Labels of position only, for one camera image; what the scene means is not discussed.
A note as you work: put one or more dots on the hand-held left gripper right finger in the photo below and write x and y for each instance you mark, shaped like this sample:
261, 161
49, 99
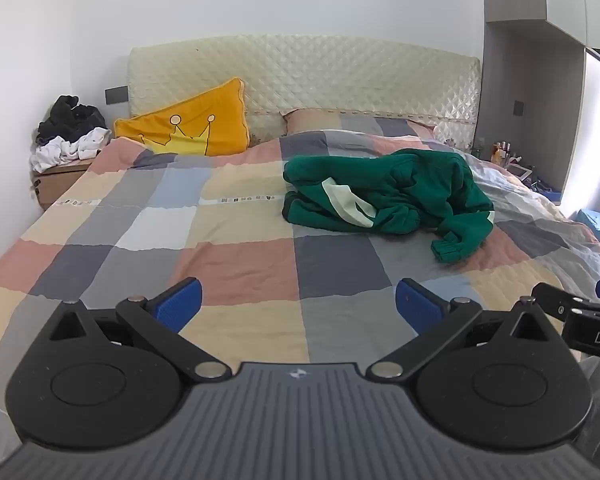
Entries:
420, 310

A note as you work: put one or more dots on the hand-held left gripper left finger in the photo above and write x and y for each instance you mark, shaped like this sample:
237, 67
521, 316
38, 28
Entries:
180, 305

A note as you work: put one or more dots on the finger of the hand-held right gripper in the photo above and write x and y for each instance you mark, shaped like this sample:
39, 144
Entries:
555, 305

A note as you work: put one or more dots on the green hoodie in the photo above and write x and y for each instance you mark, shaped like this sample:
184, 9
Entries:
420, 185

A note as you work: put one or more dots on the white clothes pile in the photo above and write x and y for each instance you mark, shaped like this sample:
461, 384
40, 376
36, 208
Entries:
87, 142

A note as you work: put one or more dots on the black clothes pile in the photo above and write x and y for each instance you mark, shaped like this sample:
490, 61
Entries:
70, 115

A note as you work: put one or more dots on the patchwork checked blanket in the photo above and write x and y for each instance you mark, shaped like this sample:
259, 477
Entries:
240, 260

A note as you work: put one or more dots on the blue cloth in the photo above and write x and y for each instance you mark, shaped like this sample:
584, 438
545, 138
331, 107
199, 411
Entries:
597, 225

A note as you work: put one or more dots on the white tablet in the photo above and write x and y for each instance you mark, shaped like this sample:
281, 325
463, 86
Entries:
522, 170

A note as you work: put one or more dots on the cluster of small bottles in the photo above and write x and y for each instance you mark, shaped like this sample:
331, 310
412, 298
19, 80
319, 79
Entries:
501, 152

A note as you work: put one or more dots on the yellow crown pillow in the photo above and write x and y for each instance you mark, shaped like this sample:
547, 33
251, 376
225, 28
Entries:
215, 105

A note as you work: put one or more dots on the cream quilted headboard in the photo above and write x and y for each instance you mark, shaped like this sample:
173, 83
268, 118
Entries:
330, 75

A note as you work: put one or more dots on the dark wall socket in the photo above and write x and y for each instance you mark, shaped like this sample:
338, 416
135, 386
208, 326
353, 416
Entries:
519, 106

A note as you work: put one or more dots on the dark wall switch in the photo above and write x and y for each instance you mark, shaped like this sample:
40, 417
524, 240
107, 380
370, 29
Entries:
115, 94

